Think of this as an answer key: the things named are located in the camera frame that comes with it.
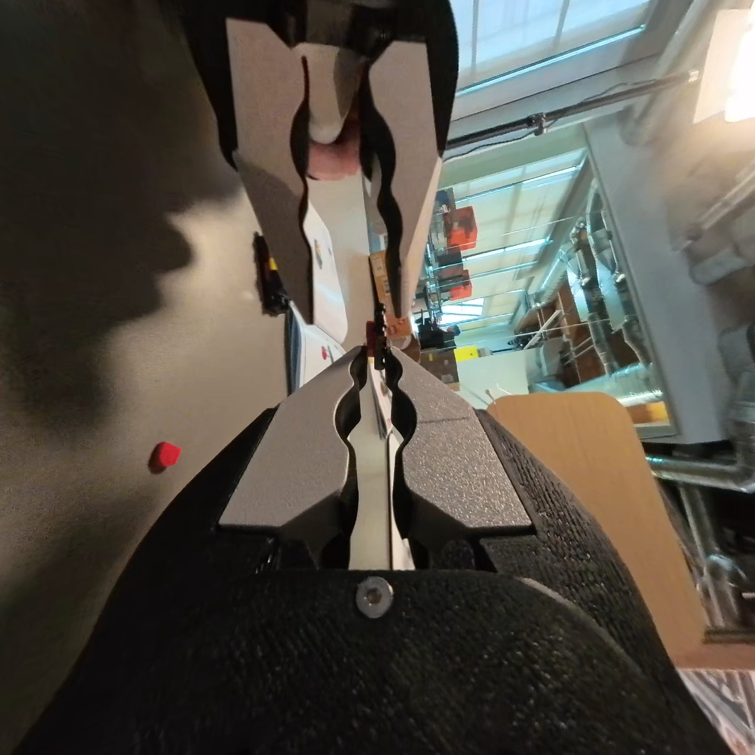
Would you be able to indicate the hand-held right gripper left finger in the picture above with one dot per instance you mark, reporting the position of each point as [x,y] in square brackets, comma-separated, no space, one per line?
[283,472]

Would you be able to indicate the person's left hand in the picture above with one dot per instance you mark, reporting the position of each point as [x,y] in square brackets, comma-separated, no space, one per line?
[333,159]

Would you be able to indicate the black office chair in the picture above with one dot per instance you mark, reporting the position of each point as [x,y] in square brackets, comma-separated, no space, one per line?
[436,333]

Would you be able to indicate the yellow cardboard toy box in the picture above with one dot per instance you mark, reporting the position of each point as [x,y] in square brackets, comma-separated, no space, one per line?
[380,277]

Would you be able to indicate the small yellow sign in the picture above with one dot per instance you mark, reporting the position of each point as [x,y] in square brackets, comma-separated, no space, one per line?
[466,353]

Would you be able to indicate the black light stand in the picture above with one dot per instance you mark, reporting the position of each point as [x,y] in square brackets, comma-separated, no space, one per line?
[560,115]

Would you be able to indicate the pile of cardboard boxes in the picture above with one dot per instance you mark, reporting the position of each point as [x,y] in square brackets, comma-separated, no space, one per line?
[439,365]

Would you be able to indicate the instruction booklet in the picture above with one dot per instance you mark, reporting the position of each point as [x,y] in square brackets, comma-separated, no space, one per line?
[321,277]

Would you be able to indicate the wooden book stand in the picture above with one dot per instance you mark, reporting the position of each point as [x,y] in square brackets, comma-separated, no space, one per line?
[590,501]

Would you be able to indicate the silver ventilation ducts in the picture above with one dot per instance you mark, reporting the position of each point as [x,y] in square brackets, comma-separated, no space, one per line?
[607,306]

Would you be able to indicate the metal shelf with orange boxes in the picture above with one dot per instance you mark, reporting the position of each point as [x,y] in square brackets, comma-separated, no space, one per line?
[460,230]

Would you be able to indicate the small red lego piece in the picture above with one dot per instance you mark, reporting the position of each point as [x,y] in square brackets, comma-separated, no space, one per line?
[164,455]

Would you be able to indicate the black red yellow lego assembly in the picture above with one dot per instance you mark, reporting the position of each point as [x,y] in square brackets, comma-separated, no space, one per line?
[270,283]

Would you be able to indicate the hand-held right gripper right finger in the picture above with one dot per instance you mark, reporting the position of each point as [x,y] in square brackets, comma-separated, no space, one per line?
[466,472]

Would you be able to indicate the black long lego plate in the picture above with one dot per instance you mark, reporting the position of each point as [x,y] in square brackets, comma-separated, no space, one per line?
[382,330]

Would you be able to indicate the large paned window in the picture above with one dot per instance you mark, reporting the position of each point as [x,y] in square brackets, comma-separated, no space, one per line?
[531,35]

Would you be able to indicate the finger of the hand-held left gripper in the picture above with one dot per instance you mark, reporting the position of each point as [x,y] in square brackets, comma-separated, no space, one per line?
[265,147]
[413,147]

